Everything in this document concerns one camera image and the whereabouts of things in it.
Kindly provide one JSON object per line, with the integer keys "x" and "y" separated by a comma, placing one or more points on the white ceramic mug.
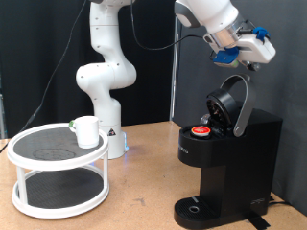
{"x": 87, "y": 132}

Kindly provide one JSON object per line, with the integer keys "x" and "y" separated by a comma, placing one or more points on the white coffee pod red lid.
{"x": 200, "y": 130}

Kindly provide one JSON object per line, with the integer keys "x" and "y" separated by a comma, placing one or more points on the black tape strip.
{"x": 257, "y": 221}

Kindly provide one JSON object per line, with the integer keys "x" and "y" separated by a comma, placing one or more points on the silver vertical frame pole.
{"x": 174, "y": 83}

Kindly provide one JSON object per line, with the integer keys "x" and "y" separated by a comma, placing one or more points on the white two-tier turntable stand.
{"x": 57, "y": 179}

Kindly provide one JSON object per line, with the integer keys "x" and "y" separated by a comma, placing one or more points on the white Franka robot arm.
{"x": 105, "y": 76}

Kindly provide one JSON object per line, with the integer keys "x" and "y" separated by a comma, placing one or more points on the black Keurig coffee machine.
{"x": 236, "y": 166}

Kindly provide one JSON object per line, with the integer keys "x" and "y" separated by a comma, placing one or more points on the small green tag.
{"x": 71, "y": 124}

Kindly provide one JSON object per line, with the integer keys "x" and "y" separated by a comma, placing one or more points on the blue-mounted wrist camera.
{"x": 225, "y": 57}

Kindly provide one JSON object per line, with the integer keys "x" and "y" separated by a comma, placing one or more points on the grey metal edge post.
{"x": 2, "y": 111}

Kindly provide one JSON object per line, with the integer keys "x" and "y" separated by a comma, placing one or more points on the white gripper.
{"x": 257, "y": 49}

